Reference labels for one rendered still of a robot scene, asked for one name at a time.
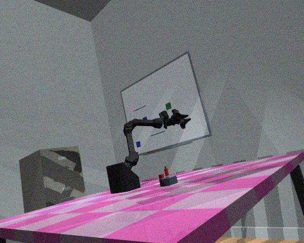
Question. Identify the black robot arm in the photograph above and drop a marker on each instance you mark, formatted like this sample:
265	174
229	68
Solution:
133	157

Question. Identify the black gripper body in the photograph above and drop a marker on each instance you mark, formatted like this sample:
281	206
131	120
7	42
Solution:
179	121

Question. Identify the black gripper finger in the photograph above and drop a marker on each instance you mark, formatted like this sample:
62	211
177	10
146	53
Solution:
183	116
187	120

